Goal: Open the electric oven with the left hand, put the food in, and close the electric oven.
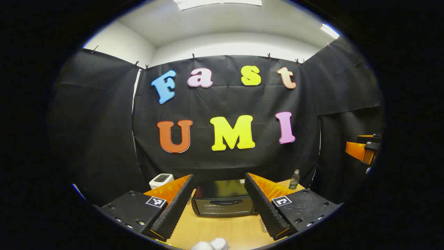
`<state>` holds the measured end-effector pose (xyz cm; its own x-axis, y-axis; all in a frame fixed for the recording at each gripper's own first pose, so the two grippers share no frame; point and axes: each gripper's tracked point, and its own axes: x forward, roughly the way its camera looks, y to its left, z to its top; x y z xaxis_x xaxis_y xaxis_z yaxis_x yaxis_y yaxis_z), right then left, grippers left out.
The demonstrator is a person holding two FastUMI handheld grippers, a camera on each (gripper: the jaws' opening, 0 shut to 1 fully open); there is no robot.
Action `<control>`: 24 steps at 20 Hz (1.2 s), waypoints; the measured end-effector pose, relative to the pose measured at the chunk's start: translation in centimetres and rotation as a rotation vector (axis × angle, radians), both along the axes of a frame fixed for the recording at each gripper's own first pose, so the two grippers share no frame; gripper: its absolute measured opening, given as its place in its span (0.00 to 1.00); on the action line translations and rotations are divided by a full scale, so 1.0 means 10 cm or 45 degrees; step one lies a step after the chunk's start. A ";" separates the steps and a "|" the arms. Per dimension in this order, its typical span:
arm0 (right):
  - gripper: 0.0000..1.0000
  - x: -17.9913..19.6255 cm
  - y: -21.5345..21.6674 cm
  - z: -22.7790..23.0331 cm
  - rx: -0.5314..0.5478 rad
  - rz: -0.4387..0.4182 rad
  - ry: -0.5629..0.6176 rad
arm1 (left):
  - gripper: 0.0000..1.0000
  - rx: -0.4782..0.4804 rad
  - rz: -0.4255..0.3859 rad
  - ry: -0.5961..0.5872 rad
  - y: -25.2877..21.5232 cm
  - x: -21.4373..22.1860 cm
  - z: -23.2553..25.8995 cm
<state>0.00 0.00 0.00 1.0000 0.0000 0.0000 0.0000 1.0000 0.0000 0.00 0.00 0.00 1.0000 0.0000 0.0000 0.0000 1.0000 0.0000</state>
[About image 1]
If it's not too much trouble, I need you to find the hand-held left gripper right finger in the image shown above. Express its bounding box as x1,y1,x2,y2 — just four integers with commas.
244,173,344,241

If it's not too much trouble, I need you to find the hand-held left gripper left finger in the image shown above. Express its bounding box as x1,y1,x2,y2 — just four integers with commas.
92,174,195,242

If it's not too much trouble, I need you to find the black electric oven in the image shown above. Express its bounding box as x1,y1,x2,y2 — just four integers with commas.
191,180,259,218

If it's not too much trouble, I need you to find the white toaster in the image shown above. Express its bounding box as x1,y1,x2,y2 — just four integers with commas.
149,173,174,190

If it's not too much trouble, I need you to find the clear water bottle green label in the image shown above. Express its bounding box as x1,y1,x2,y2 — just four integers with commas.
289,169,300,190

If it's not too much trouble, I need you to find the black backdrop cloth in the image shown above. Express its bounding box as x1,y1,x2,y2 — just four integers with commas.
49,36,385,209

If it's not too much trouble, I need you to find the ceiling light panel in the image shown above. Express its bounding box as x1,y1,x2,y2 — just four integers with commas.
320,23,341,39
173,0,263,11

